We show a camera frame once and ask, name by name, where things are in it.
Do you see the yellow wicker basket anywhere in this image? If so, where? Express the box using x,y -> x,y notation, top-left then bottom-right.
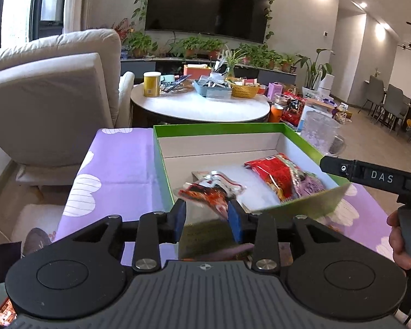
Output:
230,83 -> 260,98

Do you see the orange box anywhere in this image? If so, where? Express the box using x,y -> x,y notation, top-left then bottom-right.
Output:
183,64 -> 211,78

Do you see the red flower plant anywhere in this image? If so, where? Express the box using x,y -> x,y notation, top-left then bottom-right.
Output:
111,19 -> 132,41

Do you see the blue plastic basket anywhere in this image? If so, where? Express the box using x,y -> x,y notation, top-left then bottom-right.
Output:
194,80 -> 233,98

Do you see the beige sofa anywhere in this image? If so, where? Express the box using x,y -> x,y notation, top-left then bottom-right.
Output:
0,28 -> 135,187

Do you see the round white coffee table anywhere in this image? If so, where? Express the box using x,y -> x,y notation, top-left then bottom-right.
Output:
130,81 -> 271,126

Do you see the purple snack packet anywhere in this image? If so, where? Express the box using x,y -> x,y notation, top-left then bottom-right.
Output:
295,171 -> 326,199

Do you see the pink box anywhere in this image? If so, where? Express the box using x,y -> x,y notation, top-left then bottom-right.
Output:
268,82 -> 284,101

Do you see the black wall television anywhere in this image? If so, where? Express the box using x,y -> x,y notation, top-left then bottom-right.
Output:
144,0 -> 273,44

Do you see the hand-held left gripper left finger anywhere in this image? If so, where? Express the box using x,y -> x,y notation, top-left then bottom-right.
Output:
60,199 -> 187,273

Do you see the red snack bag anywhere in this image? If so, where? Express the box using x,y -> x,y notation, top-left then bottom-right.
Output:
281,91 -> 307,126

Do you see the large red snack packet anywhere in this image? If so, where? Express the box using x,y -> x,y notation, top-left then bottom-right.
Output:
244,154 -> 312,203

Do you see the dark television cabinet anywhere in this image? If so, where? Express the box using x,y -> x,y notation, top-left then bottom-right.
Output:
121,56 -> 297,86

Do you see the tall broad-leaf potted plant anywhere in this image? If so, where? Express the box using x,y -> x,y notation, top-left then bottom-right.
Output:
296,49 -> 334,91

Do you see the person's right hand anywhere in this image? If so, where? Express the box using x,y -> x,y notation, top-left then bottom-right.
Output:
387,209 -> 411,271

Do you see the clear plastic pitcher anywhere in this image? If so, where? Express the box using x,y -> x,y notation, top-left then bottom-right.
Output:
301,110 -> 346,156

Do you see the dark cloth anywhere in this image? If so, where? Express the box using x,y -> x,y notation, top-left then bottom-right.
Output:
0,242 -> 23,287

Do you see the orange bottle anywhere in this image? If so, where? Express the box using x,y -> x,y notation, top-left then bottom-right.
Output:
269,104 -> 284,123

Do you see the grey dining chair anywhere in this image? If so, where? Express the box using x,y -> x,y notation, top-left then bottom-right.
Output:
377,84 -> 411,131
363,75 -> 386,112

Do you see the spider plant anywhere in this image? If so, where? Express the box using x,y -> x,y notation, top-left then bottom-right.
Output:
222,46 -> 247,78

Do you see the white humidifier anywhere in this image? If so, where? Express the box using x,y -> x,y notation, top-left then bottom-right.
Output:
318,73 -> 334,98

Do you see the red clear snack packet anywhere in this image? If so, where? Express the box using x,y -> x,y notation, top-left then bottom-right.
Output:
177,169 -> 247,220

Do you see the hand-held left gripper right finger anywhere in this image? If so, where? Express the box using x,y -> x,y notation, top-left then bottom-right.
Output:
227,200 -> 352,274

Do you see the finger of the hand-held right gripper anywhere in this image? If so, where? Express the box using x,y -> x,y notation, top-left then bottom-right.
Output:
320,156 -> 357,180

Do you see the purple printed tablecloth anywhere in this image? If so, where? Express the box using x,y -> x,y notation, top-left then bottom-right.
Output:
53,127 -> 398,268

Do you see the yellow canister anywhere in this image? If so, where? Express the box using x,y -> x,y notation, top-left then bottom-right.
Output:
143,72 -> 161,97

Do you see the green cardboard box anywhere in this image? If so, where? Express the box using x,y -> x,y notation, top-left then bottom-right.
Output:
153,123 -> 352,264

